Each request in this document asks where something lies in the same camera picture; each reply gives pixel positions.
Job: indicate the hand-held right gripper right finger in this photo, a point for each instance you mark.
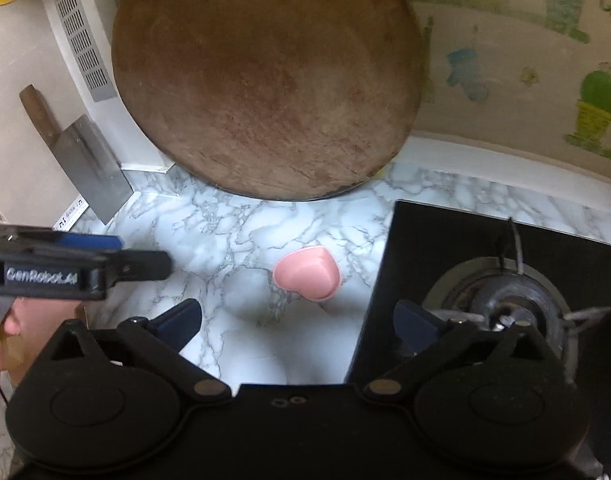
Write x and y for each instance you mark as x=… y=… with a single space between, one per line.
x=410 y=325

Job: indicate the person's left hand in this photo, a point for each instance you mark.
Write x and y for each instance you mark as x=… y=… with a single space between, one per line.
x=12 y=322

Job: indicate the round wooden cutting board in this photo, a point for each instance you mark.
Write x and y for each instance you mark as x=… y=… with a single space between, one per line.
x=265 y=75

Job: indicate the steel cleaver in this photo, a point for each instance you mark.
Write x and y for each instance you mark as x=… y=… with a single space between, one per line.
x=92 y=170

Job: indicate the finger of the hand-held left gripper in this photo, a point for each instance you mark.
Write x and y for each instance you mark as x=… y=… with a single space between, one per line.
x=135 y=266
x=90 y=241

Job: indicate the black gas stove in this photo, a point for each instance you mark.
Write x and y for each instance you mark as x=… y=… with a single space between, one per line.
x=435 y=240

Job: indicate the music note trim strip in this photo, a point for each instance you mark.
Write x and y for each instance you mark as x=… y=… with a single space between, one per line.
x=72 y=212

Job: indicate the pink heart dish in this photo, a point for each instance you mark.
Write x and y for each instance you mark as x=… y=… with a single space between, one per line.
x=308 y=272

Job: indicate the cartoon printed wall sticker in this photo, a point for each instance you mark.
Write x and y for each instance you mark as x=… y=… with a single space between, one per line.
x=510 y=35

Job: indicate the gas burner grate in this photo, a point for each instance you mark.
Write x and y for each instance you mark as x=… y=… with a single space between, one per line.
x=515 y=305

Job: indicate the silver perforated vent panel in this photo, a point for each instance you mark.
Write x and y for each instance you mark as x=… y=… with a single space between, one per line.
x=80 y=40

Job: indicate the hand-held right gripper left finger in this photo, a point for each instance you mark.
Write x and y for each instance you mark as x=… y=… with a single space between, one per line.
x=183 y=322

